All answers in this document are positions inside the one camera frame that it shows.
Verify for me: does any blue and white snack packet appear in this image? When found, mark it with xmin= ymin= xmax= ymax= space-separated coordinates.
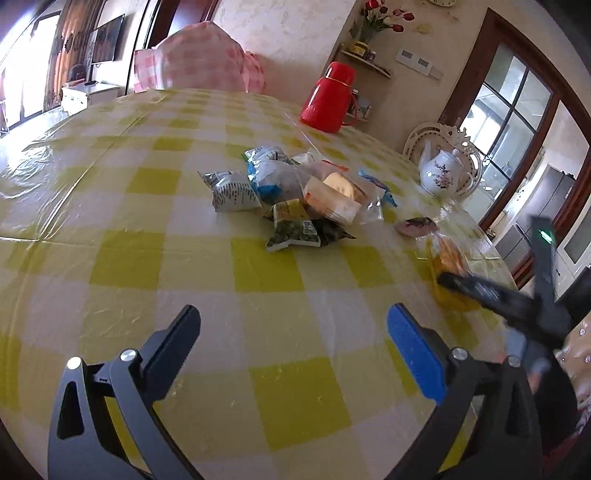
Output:
xmin=247 ymin=159 xmax=305 ymax=204

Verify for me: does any white low cabinet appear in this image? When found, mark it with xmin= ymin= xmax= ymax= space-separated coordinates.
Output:
xmin=61 ymin=83 xmax=127 ymax=116

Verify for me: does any yellow checked tablecloth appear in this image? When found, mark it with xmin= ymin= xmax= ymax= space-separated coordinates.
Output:
xmin=0 ymin=88 xmax=522 ymax=480

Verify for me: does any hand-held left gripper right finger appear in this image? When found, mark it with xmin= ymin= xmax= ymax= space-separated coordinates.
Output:
xmin=383 ymin=303 xmax=543 ymax=480

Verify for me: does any white wall switch panel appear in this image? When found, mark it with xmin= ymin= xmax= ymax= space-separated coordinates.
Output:
xmin=396 ymin=48 xmax=443 ymax=80

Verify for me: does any white green-print snack packet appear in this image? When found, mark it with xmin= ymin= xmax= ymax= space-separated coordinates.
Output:
xmin=198 ymin=170 xmax=262 ymax=213

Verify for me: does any orange snack packet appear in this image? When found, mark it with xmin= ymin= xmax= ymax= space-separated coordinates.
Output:
xmin=416 ymin=231 xmax=481 ymax=310

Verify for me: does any flat television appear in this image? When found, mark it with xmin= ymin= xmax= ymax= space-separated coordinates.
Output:
xmin=90 ymin=14 xmax=125 ymax=65

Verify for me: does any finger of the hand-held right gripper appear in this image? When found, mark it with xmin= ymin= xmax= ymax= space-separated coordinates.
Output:
xmin=438 ymin=271 xmax=572 ymax=343

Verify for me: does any small white snack packet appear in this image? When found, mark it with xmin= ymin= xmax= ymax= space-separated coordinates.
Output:
xmin=244 ymin=145 xmax=289 ymax=163

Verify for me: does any dark green snack packet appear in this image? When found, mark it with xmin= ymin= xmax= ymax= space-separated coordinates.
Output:
xmin=265 ymin=218 xmax=322 ymax=252
xmin=318 ymin=218 xmax=356 ymax=246

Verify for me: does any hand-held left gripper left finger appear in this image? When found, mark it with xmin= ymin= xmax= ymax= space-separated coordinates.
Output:
xmin=47 ymin=304 xmax=204 ymax=480

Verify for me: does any vase of red flowers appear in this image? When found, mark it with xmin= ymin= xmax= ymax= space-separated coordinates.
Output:
xmin=351 ymin=0 xmax=416 ymax=44

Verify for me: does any white floral teapot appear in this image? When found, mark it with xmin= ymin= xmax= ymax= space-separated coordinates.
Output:
xmin=418 ymin=141 xmax=476 ymax=200

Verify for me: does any pink checked cushion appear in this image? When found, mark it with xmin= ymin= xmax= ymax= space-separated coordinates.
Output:
xmin=134 ymin=22 xmax=266 ymax=95

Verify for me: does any wooden corner shelf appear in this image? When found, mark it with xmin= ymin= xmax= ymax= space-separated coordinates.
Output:
xmin=353 ymin=90 xmax=376 ymax=124
xmin=339 ymin=44 xmax=393 ymax=79

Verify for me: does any person's right forearm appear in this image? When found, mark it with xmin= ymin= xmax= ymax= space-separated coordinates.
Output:
xmin=551 ymin=309 xmax=591 ymax=462

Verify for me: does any brown glazed door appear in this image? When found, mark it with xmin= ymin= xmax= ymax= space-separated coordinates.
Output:
xmin=438 ymin=9 xmax=591 ymax=278

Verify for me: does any light green snack packet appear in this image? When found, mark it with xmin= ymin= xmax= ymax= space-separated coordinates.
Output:
xmin=264 ymin=198 xmax=311 ymax=222

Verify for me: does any red thermos jug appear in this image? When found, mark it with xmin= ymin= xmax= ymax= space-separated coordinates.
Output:
xmin=300 ymin=61 xmax=361 ymax=134

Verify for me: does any clear cake packet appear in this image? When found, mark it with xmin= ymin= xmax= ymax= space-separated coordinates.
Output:
xmin=300 ymin=159 xmax=384 ymax=226

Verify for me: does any pink snack packet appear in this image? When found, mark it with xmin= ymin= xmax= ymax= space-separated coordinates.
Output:
xmin=394 ymin=217 xmax=439 ymax=237

